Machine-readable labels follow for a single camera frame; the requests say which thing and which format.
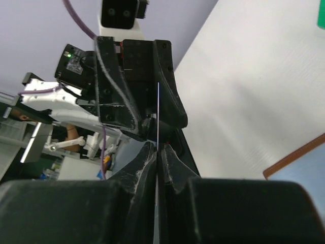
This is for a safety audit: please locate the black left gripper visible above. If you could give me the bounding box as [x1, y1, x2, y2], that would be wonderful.
[54, 36, 188, 135]

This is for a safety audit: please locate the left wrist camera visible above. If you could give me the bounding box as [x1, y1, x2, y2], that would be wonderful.
[98, 0, 149, 42]

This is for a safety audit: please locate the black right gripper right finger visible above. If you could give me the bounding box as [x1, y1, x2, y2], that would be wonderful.
[158, 144, 324, 243]

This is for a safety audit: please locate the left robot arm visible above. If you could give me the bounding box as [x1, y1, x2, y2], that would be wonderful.
[14, 36, 188, 141]

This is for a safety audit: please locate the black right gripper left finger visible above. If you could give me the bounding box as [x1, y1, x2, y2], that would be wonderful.
[1, 142, 156, 243]

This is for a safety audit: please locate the brown leather card holder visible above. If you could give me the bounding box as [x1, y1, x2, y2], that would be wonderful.
[263, 133, 325, 201]

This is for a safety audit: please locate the green bin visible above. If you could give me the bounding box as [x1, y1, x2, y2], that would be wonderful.
[317, 0, 325, 29]

